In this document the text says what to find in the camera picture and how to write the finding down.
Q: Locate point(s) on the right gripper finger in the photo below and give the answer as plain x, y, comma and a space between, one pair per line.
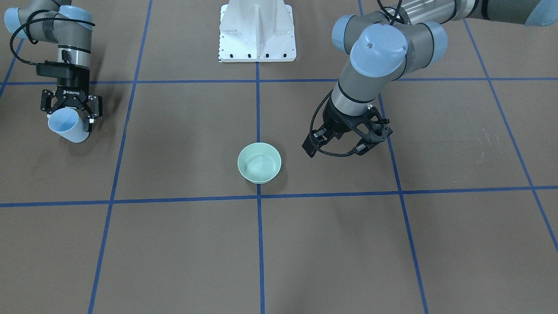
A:
93, 109
47, 97

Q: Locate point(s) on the brown paper table mat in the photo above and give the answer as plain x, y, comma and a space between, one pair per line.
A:
455, 214

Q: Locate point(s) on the pale green bowl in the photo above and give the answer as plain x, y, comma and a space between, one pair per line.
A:
259, 163

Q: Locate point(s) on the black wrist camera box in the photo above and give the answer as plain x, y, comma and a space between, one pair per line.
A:
51, 69

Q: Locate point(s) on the light blue plastic cup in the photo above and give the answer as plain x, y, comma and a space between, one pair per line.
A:
69, 124

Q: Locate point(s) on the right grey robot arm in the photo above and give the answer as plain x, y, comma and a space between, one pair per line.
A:
70, 28

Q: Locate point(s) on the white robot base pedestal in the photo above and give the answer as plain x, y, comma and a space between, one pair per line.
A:
257, 31

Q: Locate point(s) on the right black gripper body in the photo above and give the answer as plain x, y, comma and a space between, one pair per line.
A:
74, 84

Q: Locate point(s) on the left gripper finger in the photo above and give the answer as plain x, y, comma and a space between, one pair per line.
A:
316, 139
372, 128

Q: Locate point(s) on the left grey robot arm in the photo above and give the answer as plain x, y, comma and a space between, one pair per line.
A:
387, 45

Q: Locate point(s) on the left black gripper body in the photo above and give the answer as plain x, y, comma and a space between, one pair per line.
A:
338, 118

